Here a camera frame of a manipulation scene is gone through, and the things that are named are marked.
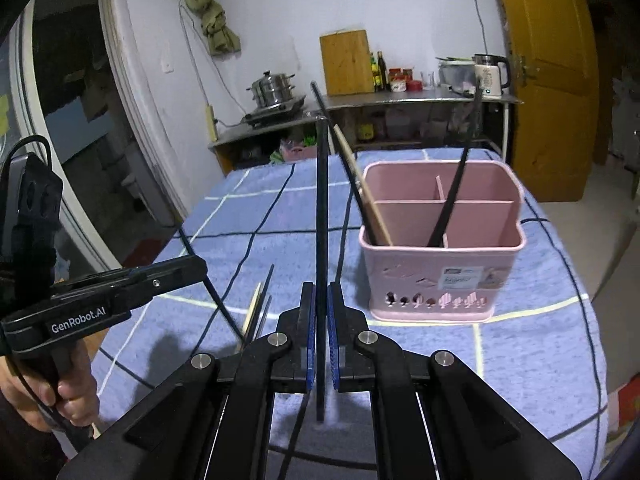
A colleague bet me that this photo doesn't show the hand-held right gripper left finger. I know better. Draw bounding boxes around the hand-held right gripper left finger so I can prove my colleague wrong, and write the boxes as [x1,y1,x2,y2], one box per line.
[55,282,317,480]

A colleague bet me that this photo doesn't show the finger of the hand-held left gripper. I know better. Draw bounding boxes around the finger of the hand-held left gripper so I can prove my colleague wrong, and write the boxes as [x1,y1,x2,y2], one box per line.
[54,256,207,294]
[64,260,209,311]

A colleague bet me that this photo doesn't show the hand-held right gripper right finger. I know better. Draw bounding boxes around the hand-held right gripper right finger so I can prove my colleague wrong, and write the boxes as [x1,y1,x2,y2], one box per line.
[327,282,583,480]

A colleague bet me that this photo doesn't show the grey chopstick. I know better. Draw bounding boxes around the grey chopstick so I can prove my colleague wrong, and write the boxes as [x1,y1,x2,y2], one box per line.
[257,296,274,338]

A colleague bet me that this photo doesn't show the black chopstick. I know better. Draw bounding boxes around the black chopstick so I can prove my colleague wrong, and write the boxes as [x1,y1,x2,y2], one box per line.
[176,226,247,347]
[427,76,485,249]
[310,81,379,247]
[251,264,276,338]
[316,116,328,422]

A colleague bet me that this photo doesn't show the pink plastic utensil basket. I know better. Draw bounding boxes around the pink plastic utensil basket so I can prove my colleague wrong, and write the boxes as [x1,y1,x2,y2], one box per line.
[358,160,527,322]

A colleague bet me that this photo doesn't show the person's left hand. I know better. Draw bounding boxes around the person's left hand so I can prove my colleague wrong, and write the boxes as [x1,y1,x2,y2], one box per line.
[0,347,102,432]

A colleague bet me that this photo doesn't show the low steel counter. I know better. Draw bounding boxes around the low steel counter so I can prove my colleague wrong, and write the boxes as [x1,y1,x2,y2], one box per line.
[209,119,321,176]

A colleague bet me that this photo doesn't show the pink vegetable basket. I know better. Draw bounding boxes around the pink vegetable basket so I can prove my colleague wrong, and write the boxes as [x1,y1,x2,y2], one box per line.
[270,137,319,164]

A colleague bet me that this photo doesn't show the blue checked tablecloth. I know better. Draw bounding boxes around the blue checked tablecloth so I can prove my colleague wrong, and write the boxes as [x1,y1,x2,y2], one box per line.
[92,147,608,480]

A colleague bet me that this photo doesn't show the induction cooker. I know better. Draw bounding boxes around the induction cooker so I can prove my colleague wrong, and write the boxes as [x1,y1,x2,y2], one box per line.
[241,95,307,128]

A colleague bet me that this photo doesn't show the steel steamer pot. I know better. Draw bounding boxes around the steel steamer pot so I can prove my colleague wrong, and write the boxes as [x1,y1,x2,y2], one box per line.
[246,71,297,108]

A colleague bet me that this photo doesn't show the long steel counter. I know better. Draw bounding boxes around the long steel counter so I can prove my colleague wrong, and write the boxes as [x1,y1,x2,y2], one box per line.
[305,85,523,161]

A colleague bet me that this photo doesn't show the green knotted curtain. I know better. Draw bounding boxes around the green knotted curtain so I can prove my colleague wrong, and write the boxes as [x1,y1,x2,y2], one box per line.
[175,0,242,57]

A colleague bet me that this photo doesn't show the wooden cutting board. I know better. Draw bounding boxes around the wooden cutting board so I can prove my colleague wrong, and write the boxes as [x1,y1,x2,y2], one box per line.
[319,29,376,97]

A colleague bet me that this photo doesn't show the white rice cooker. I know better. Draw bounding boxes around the white rice cooker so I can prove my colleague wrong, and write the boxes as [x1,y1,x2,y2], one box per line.
[437,57,478,92]

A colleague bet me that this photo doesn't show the red cardboard box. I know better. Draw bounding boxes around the red cardboard box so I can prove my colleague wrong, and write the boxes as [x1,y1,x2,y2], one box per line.
[607,375,640,441]

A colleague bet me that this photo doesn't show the white electric kettle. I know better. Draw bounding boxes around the white electric kettle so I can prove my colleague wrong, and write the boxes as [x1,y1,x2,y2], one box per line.
[472,54,512,100]

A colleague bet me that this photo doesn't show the yellow wooden door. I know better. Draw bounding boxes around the yellow wooden door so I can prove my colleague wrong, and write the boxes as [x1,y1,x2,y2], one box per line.
[487,0,601,203]

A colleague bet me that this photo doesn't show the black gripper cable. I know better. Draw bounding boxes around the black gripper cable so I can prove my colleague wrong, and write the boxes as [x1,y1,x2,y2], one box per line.
[0,135,96,453]

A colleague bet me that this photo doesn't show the white sliding door frame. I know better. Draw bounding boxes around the white sliding door frame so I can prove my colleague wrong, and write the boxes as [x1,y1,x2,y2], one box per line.
[0,0,226,281]

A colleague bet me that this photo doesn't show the air conditioner cable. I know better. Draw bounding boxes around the air conditioner cable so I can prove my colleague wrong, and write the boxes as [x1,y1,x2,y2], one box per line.
[459,0,508,63]

